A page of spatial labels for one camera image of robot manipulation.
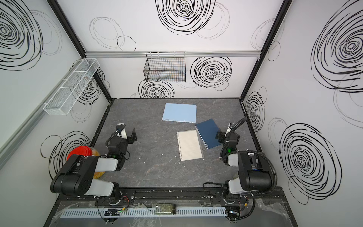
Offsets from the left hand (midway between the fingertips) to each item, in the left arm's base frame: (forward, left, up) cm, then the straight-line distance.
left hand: (126, 129), depth 89 cm
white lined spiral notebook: (-4, -41, -12) cm, 43 cm away
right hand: (+2, -66, -1) cm, 66 cm away
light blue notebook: (+24, -33, -11) cm, 43 cm away
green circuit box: (-41, -29, -6) cm, 50 cm away
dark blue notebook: (+6, -54, -8) cm, 55 cm away
